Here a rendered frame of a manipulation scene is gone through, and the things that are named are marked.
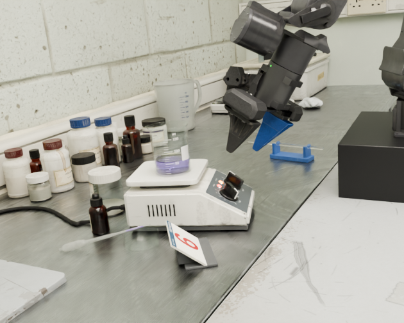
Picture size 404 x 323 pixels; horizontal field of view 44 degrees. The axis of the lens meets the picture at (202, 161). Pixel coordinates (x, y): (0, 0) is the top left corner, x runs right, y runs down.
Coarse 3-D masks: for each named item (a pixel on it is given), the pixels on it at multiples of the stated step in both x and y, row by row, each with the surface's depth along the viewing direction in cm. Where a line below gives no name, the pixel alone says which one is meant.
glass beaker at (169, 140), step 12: (180, 120) 83; (156, 132) 79; (168, 132) 78; (180, 132) 79; (156, 144) 79; (168, 144) 79; (180, 144) 79; (156, 156) 80; (168, 156) 79; (180, 156) 80; (156, 168) 81; (168, 168) 80; (180, 168) 80
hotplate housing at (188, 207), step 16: (208, 176) 85; (128, 192) 80; (144, 192) 80; (160, 192) 79; (176, 192) 79; (192, 192) 78; (128, 208) 80; (144, 208) 80; (160, 208) 80; (176, 208) 79; (192, 208) 79; (208, 208) 78; (224, 208) 78; (128, 224) 82; (144, 224) 81; (160, 224) 80; (176, 224) 80; (192, 224) 79; (208, 224) 79; (224, 224) 78; (240, 224) 78
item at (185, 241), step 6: (174, 228) 74; (174, 234) 71; (180, 234) 73; (186, 234) 75; (180, 240) 70; (186, 240) 72; (192, 240) 74; (180, 246) 68; (186, 246) 70; (192, 246) 72; (192, 252) 69; (198, 252) 71; (198, 258) 68
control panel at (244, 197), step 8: (216, 176) 86; (224, 176) 88; (216, 184) 83; (224, 184) 85; (208, 192) 79; (216, 192) 80; (240, 192) 85; (248, 192) 86; (224, 200) 79; (240, 200) 82; (248, 200) 83; (240, 208) 78
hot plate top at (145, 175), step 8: (192, 160) 88; (200, 160) 88; (144, 168) 86; (152, 168) 86; (192, 168) 84; (200, 168) 83; (136, 176) 82; (144, 176) 82; (152, 176) 81; (160, 176) 81; (184, 176) 80; (192, 176) 79; (200, 176) 80; (128, 184) 80; (136, 184) 80; (144, 184) 79; (152, 184) 79; (160, 184) 79; (168, 184) 79; (176, 184) 78; (184, 184) 78; (192, 184) 78
